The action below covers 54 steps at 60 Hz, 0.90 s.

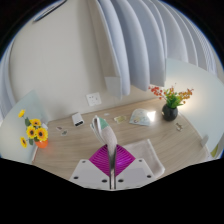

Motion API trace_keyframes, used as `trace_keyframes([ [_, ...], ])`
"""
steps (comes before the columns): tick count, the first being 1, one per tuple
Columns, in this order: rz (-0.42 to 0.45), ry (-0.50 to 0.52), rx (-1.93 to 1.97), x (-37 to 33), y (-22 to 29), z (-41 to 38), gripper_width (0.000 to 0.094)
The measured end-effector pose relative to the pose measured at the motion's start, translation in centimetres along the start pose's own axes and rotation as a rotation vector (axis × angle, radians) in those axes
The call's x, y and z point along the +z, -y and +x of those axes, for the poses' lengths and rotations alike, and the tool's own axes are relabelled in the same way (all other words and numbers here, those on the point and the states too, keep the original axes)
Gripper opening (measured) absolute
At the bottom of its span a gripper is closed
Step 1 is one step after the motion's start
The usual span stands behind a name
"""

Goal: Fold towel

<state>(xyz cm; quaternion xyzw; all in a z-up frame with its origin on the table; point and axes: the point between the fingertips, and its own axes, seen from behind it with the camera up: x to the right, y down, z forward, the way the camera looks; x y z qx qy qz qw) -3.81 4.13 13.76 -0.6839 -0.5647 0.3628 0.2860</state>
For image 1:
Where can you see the narrow white pleated curtain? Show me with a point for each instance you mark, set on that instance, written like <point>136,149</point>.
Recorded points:
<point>6,86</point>

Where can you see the glossy printed booklet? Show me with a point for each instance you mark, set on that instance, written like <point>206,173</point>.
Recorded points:
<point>140,117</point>

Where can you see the orange flowers in black vase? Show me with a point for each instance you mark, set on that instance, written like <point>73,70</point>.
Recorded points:
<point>169,112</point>

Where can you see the small white box device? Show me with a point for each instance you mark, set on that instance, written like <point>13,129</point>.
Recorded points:
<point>77,119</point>

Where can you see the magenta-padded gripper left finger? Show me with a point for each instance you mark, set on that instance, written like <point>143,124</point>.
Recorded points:
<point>93,171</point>

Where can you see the beige towel with green edge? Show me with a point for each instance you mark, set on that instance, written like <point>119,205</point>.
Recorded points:
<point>108,136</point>

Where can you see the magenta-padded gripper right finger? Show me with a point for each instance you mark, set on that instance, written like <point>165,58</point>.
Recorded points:
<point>131,170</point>

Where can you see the small yellowish card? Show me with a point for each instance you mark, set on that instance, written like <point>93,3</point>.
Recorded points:
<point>120,119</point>

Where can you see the wide white pleated curtain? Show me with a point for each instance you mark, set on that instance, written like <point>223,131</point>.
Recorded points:
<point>150,43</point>

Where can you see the frosted glass partition with tag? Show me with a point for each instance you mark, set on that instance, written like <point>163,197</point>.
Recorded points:
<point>13,126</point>

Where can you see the small grey sticker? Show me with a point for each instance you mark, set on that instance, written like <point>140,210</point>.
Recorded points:
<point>59,128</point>
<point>64,133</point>

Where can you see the white wall socket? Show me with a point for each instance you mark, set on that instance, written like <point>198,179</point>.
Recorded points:
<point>94,99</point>

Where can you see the sunflowers in orange vase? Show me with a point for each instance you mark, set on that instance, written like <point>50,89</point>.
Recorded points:
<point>37,133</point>

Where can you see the ceiling light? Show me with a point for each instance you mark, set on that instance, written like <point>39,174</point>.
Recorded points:
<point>50,10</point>

